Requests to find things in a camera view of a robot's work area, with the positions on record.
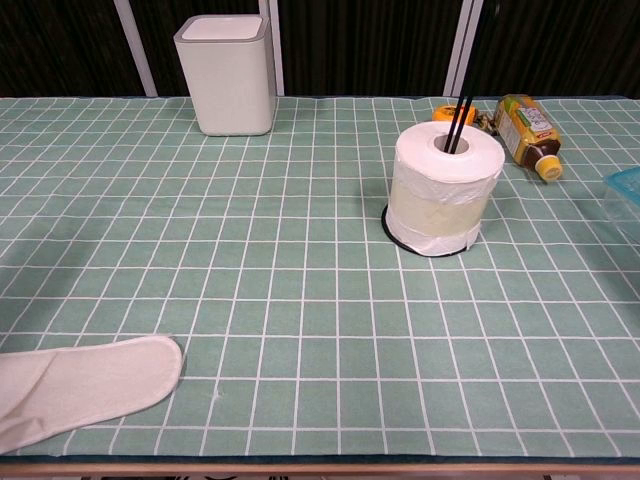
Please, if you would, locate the black wire roll holder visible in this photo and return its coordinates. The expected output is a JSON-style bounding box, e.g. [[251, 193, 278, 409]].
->
[[381, 0, 496, 259]]

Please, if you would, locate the black folding partition screen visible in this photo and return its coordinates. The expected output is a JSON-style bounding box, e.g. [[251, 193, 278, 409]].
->
[[0, 0, 640, 99]]

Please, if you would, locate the green grid tablecloth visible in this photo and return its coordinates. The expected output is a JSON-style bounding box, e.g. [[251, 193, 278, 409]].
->
[[0, 95, 640, 459]]

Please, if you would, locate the orange small toy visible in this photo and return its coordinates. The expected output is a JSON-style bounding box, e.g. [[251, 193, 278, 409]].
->
[[432, 103, 499, 137]]

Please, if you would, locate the yellow-capped tea bottle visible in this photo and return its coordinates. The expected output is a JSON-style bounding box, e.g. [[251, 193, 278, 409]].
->
[[493, 93, 565, 184]]

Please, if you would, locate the white square trash bin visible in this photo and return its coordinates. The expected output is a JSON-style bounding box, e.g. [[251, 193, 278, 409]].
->
[[173, 14, 278, 137]]

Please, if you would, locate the white toilet paper roll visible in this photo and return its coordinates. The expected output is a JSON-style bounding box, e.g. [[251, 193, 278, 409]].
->
[[389, 121, 505, 258]]

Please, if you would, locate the clear blue plastic container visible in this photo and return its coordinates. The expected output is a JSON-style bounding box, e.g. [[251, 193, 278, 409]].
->
[[602, 165, 640, 236]]

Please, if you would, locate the white disposable slipper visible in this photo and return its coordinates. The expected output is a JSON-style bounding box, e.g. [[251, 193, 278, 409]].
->
[[0, 334, 184, 456]]

